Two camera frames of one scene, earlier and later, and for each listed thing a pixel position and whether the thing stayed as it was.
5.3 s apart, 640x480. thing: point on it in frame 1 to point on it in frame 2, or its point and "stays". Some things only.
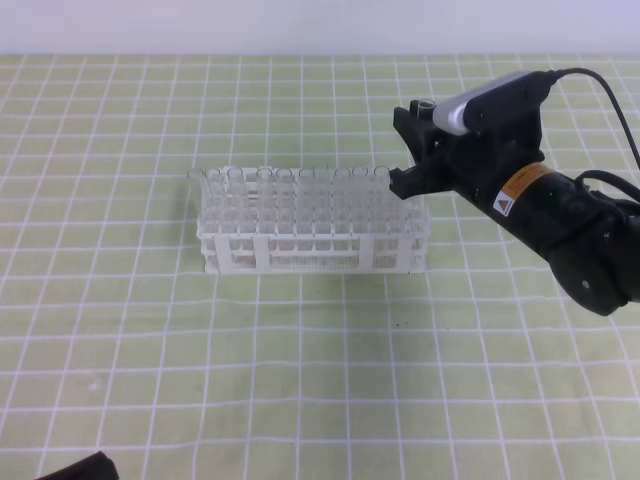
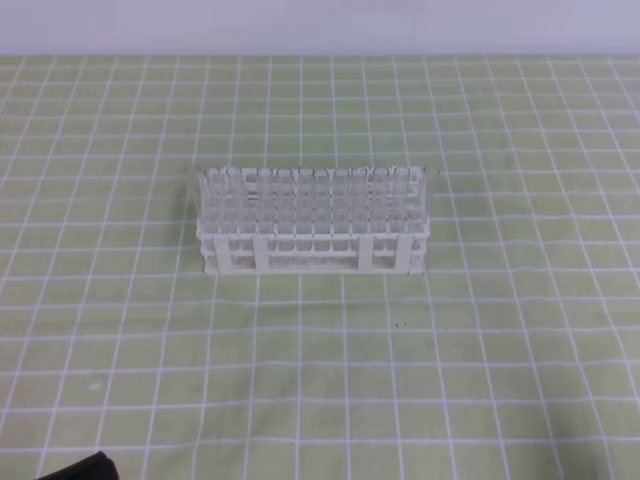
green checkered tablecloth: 114,340 stays
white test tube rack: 306,221 stays
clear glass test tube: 425,108 to 401,183
